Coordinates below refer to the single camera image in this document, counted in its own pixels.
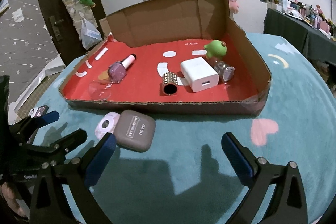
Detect pink nail polish bottle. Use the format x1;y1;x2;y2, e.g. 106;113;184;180
107;53;137;84

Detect white charger plug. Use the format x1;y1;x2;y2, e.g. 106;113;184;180
180;57;219;93

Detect person's left hand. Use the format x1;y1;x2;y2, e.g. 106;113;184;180
1;182;29;222

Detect smartphone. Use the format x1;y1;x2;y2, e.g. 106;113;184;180
29;105;49;118

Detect small pink round case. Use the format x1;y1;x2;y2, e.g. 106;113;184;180
94;112;121;140

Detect grey eyeshadow case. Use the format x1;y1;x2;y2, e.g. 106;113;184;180
113;110;156;152

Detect clear plastic lid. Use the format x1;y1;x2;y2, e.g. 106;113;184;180
88;81;112;101

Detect orange round disc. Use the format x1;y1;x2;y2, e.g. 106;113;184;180
98;71;110;82

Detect glitter glass jar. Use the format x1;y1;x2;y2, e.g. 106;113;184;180
214;61;235;83

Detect clear plastic bag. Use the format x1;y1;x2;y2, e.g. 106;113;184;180
80;18;102;50

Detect red paper liner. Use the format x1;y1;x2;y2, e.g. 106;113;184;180
61;35;258;103

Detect studded black tube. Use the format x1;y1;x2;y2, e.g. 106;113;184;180
161;72;178;96

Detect green avocado toy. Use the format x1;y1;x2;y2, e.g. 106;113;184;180
204;40;227;59

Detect cardboard box tray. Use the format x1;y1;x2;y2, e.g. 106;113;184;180
59;0;271;115

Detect dark cloth side table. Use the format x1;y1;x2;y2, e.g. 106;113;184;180
264;9;336;65

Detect pink plush toy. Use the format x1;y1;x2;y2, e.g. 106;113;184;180
228;0;239;17

